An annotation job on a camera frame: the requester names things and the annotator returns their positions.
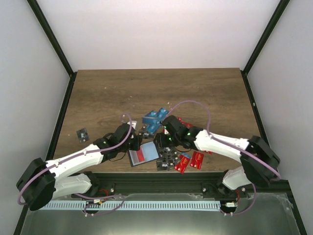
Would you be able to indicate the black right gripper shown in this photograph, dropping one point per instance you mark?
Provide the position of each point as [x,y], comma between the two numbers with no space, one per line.
[162,142]

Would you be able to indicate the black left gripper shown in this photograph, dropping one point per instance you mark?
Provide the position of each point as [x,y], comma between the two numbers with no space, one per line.
[137,146]

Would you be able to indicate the red vip card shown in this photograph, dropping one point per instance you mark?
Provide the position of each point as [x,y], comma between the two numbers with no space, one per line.
[138,157]
[184,160]
[196,160]

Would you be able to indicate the black leather card holder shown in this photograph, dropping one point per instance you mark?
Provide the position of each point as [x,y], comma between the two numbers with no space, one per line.
[150,152]

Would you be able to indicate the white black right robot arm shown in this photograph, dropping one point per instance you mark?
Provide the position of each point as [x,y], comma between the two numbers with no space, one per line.
[259,163]

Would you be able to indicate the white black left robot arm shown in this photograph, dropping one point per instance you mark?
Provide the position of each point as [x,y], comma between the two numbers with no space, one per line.
[101,150]

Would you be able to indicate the black card near blue pile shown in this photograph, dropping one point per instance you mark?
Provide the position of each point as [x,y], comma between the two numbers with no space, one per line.
[144,134]

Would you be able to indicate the blue card top of pile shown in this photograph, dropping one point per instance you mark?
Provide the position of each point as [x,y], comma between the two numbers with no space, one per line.
[155,117]

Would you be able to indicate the lone black VIP card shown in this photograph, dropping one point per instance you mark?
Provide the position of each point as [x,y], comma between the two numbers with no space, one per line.
[82,135]

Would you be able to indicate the black front frame rail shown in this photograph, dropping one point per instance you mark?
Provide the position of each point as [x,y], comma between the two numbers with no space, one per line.
[156,182]

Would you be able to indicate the light blue slotted cable duct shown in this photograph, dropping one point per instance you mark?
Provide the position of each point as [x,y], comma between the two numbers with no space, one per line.
[135,205]

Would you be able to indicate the black aluminium frame post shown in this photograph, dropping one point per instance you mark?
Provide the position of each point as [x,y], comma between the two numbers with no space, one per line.
[277,14]

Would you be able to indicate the black left frame post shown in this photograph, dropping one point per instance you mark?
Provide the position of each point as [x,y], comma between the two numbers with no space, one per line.
[35,7]

